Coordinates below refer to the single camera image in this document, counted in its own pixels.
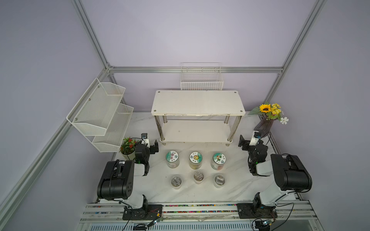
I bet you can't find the seed jar purple flower lid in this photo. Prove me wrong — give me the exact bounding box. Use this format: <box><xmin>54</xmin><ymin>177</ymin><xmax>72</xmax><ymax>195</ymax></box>
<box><xmin>166</xmin><ymin>151</ymin><xmax>180</xmax><ymax>168</ymax></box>

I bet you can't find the seed jar green plant lid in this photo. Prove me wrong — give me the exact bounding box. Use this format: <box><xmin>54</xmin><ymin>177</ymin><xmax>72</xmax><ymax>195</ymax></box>
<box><xmin>211</xmin><ymin>153</ymin><xmax>226</xmax><ymax>170</ymax></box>

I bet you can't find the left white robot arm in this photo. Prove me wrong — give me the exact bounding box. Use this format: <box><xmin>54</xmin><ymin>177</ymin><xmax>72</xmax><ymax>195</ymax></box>
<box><xmin>97</xmin><ymin>141</ymin><xmax>159</xmax><ymax>209</ymax></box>

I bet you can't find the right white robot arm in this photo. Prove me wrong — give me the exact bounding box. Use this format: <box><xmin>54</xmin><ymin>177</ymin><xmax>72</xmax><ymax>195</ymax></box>
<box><xmin>238</xmin><ymin>131</ymin><xmax>312</xmax><ymax>216</ymax></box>

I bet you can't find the white two-tier shelf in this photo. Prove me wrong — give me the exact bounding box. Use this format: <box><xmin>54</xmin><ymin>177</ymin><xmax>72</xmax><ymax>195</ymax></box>
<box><xmin>151</xmin><ymin>90</ymin><xmax>246</xmax><ymax>146</ymax></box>

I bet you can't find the seed jar sunflower lid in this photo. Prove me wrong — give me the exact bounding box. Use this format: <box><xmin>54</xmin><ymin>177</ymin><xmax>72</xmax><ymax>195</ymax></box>
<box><xmin>189</xmin><ymin>152</ymin><xmax>203</xmax><ymax>169</ymax></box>

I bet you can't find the small red flower pot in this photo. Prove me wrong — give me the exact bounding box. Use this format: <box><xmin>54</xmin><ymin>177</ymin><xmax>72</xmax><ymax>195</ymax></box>
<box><xmin>119</xmin><ymin>137</ymin><xmax>137</xmax><ymax>160</ymax></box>

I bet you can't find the sunflower bouquet in dark vase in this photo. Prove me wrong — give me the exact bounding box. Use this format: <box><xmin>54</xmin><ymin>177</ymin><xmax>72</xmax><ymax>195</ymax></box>
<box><xmin>248</xmin><ymin>102</ymin><xmax>289</xmax><ymax>138</ymax></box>

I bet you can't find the small clear jar left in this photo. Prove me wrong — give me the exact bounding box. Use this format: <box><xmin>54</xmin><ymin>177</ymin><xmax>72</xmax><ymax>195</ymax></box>
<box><xmin>170</xmin><ymin>175</ymin><xmax>182</xmax><ymax>189</ymax></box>

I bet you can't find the small clear jar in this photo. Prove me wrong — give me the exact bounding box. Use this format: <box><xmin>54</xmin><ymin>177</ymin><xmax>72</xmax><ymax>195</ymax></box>
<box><xmin>193</xmin><ymin>170</ymin><xmax>204</xmax><ymax>184</ymax></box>
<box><xmin>170</xmin><ymin>175</ymin><xmax>182</xmax><ymax>189</ymax></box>
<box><xmin>214</xmin><ymin>174</ymin><xmax>225</xmax><ymax>188</ymax></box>

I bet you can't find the small clear jar right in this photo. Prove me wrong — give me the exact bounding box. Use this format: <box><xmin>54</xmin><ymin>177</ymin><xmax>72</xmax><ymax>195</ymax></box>
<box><xmin>214</xmin><ymin>174</ymin><xmax>225</xmax><ymax>188</ymax></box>

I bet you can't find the small clear jar middle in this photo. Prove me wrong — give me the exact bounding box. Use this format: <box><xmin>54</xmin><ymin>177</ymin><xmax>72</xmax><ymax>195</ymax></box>
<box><xmin>193</xmin><ymin>170</ymin><xmax>204</xmax><ymax>184</ymax></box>

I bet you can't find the white mesh wall rack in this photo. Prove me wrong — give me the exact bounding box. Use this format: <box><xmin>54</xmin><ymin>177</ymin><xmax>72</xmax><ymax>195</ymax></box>
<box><xmin>66</xmin><ymin>79</ymin><xmax>134</xmax><ymax>153</ymax></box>

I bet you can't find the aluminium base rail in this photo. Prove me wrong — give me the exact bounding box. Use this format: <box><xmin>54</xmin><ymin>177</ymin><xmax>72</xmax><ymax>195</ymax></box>
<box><xmin>77</xmin><ymin>201</ymin><xmax>324</xmax><ymax>231</ymax></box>

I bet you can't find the white wire basket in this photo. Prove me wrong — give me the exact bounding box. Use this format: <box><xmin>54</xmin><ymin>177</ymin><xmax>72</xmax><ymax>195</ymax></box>
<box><xmin>180</xmin><ymin>62</ymin><xmax>224</xmax><ymax>90</ymax></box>

